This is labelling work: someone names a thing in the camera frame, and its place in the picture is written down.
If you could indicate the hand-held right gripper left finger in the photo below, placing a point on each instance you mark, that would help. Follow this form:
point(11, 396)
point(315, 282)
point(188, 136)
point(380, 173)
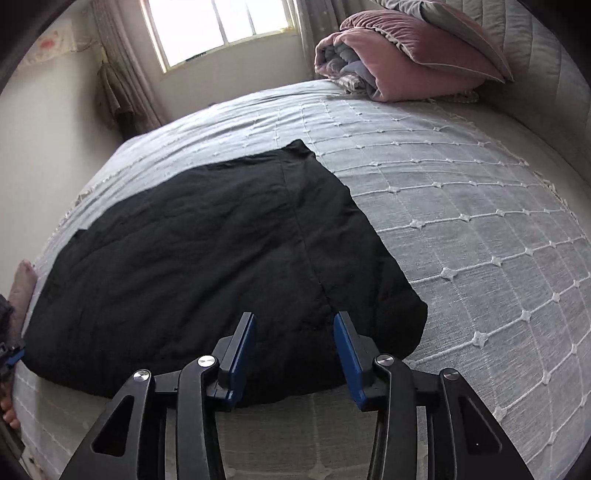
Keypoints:
point(242, 353)

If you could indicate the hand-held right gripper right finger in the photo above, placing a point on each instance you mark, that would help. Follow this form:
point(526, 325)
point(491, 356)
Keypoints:
point(347, 357)

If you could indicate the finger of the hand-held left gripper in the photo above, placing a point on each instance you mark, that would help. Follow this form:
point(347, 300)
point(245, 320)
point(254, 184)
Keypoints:
point(16, 356)

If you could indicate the black button shirt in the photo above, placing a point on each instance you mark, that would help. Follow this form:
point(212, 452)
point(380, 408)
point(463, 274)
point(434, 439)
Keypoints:
point(184, 254)

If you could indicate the bed with grey bedspread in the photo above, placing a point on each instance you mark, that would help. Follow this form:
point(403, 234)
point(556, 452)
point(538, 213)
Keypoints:
point(461, 230)

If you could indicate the dark hanging cloth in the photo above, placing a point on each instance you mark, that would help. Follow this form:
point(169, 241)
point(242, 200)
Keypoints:
point(115, 97)

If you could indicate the folded pink quilt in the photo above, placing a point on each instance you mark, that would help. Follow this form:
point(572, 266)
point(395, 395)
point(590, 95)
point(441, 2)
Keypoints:
point(392, 78)

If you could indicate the beige curtain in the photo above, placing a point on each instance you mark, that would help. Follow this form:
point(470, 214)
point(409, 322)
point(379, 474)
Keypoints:
point(318, 27)
point(129, 55)

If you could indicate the folded pink grey blanket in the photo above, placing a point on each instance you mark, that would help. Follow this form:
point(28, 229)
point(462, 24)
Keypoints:
point(415, 46)

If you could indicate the window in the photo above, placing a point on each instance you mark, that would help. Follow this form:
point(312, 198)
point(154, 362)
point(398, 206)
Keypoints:
point(221, 32)

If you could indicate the grey pillow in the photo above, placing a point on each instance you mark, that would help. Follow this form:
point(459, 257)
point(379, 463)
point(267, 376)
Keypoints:
point(466, 27)

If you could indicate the grey padded headboard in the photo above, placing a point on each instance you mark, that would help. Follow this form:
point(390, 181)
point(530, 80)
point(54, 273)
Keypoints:
point(535, 50)

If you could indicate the floral lace wall cloth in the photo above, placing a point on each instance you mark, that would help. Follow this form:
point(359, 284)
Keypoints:
point(48, 46)

